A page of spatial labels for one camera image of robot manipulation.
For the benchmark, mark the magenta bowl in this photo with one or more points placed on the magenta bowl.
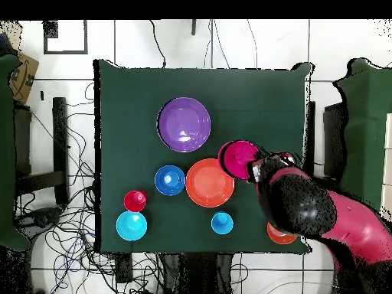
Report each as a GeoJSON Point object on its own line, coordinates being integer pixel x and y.
{"type": "Point", "coordinates": [239, 159]}

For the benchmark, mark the wide orange bowl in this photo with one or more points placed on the wide orange bowl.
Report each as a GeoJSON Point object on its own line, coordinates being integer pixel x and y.
{"type": "Point", "coordinates": [208, 186]}

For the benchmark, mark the purple bowl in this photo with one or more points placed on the purple bowl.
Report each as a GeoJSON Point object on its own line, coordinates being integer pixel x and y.
{"type": "Point", "coordinates": [183, 125]}

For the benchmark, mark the dark blue bowl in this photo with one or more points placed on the dark blue bowl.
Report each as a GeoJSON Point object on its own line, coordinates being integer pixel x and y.
{"type": "Point", "coordinates": [169, 180]}

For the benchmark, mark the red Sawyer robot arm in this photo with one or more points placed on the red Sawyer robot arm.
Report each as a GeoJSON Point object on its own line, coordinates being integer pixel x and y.
{"type": "Point", "coordinates": [306, 208]}

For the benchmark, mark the black metal stand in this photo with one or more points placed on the black metal stand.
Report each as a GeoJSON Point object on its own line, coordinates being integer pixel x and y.
{"type": "Point", "coordinates": [335, 141]}
{"type": "Point", "coordinates": [60, 137]}

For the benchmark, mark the dark green tablecloth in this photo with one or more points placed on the dark green tablecloth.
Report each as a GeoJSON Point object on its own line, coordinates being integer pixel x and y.
{"type": "Point", "coordinates": [260, 107]}

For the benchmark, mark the deep orange bowl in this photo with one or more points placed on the deep orange bowl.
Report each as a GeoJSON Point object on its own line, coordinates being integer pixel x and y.
{"type": "Point", "coordinates": [278, 237]}

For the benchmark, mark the green cloth side table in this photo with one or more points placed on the green cloth side table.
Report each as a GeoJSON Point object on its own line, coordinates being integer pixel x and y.
{"type": "Point", "coordinates": [6, 153]}
{"type": "Point", "coordinates": [364, 137]}

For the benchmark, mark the light blue cup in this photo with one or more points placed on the light blue cup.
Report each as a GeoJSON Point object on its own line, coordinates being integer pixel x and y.
{"type": "Point", "coordinates": [222, 223]}

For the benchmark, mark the red cup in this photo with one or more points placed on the red cup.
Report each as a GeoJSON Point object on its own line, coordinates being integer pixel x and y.
{"type": "Point", "coordinates": [134, 201]}

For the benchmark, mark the light blue bowl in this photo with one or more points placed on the light blue bowl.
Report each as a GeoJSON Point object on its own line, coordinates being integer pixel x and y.
{"type": "Point", "coordinates": [131, 226]}

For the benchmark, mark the black box on floor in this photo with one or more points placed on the black box on floor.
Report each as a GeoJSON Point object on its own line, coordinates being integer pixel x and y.
{"type": "Point", "coordinates": [124, 268]}

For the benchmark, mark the grey machine base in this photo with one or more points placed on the grey machine base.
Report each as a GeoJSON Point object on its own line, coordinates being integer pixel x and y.
{"type": "Point", "coordinates": [39, 217]}

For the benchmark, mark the cardboard box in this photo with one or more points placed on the cardboard box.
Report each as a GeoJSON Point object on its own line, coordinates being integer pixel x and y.
{"type": "Point", "coordinates": [23, 79]}

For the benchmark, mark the black post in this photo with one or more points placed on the black post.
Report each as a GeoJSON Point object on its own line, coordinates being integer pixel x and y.
{"type": "Point", "coordinates": [194, 27]}

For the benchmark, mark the black square frame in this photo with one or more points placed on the black square frame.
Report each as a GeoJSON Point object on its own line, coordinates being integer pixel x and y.
{"type": "Point", "coordinates": [85, 36]}

